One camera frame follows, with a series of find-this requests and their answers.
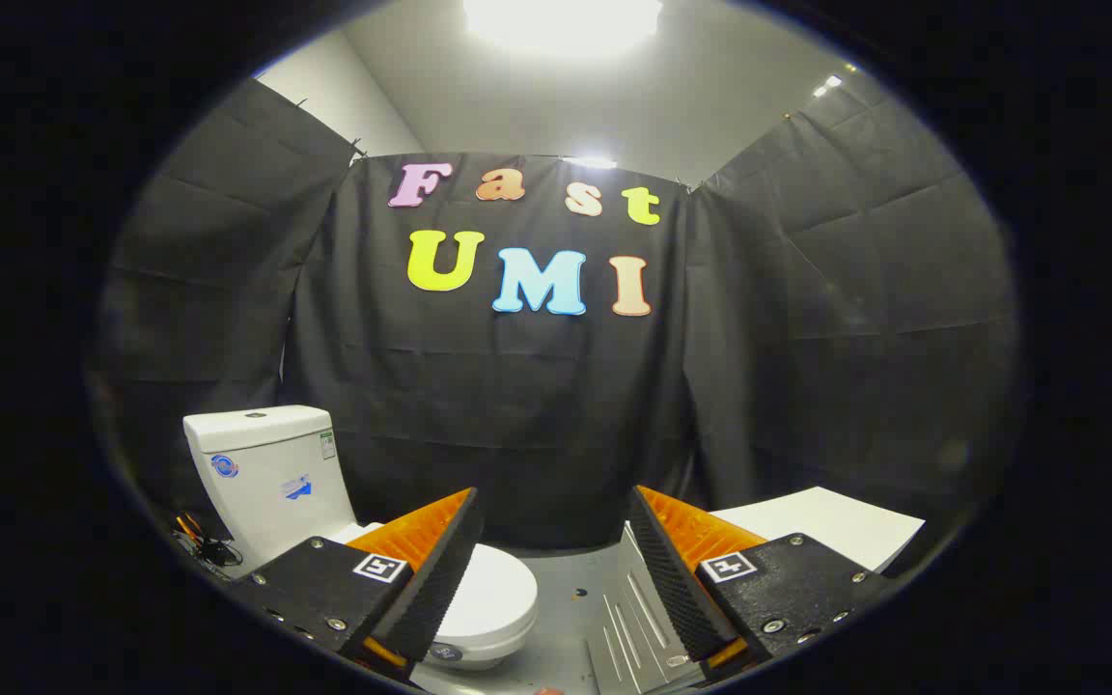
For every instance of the large bright ceiling light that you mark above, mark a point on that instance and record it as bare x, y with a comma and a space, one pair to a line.
564, 21

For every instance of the grey louvered cabinet white top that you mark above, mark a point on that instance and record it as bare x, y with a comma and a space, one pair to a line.
625, 632

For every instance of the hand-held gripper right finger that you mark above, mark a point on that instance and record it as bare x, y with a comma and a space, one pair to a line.
674, 583

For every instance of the black backdrop cloth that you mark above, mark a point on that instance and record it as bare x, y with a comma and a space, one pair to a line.
517, 405

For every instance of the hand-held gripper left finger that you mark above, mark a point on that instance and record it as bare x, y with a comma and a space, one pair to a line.
432, 587

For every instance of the white ceramic toilet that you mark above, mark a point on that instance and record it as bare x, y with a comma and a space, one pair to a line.
257, 483

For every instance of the white toilet lid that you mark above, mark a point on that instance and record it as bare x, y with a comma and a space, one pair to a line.
500, 589

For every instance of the small ceiling spotlight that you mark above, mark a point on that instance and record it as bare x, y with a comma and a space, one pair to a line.
827, 85

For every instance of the orange black tool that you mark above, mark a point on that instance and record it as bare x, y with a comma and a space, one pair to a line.
189, 528

